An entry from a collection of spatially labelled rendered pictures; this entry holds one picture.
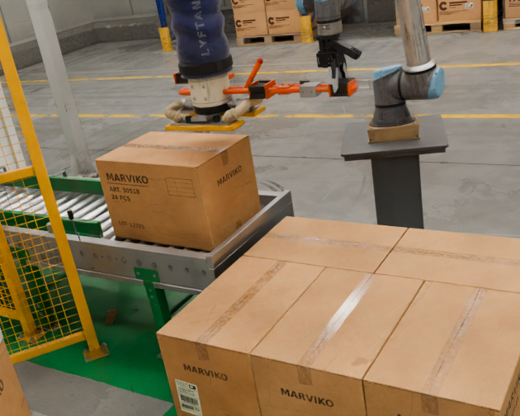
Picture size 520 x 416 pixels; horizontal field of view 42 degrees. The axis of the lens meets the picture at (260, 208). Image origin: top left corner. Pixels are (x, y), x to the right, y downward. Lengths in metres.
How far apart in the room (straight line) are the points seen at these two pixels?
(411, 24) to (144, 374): 2.01
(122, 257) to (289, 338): 1.10
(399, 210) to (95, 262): 1.53
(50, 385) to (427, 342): 1.88
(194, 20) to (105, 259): 1.19
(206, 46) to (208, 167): 0.50
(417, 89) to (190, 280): 1.38
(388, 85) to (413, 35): 0.28
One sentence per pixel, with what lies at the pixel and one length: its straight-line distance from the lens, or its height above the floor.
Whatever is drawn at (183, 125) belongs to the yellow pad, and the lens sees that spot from 2.86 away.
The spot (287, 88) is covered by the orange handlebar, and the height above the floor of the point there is 1.22.
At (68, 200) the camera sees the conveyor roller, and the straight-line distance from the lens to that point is 4.06.
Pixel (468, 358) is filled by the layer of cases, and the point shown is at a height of 0.54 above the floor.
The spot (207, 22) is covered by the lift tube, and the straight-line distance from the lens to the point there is 2.75.
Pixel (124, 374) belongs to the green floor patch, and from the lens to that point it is 3.31.
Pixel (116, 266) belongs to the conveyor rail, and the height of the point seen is 0.48.
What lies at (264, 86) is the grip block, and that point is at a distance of 2.71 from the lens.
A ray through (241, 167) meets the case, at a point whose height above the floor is 0.83.
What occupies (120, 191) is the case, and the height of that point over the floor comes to 0.80.
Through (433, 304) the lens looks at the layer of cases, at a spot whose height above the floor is 0.54.
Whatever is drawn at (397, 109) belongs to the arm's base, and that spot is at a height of 0.89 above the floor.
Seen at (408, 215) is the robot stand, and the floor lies 0.34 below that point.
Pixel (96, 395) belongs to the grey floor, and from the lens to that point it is 3.24.
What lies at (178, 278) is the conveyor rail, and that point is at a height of 0.47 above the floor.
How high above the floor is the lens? 1.84
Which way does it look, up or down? 23 degrees down
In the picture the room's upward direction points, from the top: 10 degrees counter-clockwise
